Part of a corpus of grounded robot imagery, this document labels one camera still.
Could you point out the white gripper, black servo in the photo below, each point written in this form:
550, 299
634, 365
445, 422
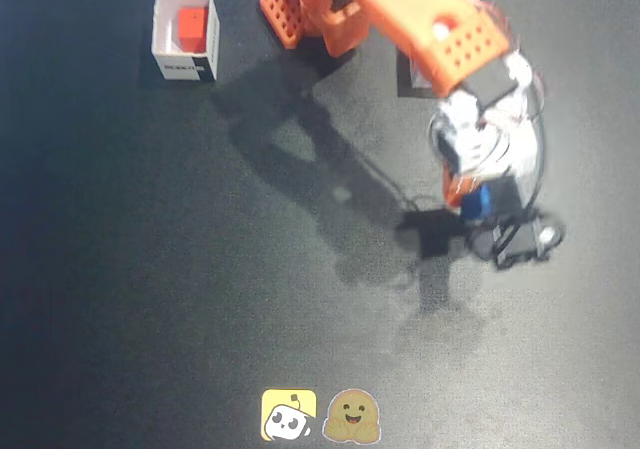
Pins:
462, 195

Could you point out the blue cube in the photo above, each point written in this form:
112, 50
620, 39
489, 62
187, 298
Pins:
477, 201

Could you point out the red cube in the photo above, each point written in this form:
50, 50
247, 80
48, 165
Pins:
192, 29

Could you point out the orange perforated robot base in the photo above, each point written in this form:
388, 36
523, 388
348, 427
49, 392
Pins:
280, 16

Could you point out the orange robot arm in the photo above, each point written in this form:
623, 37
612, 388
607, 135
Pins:
425, 14

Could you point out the white cardboard box, black label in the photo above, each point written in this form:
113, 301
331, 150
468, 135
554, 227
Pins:
170, 64
415, 89

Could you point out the hugging face emoji sticker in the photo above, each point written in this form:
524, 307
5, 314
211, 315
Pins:
351, 416

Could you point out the yellow robot face sticker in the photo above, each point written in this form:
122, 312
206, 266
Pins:
287, 416

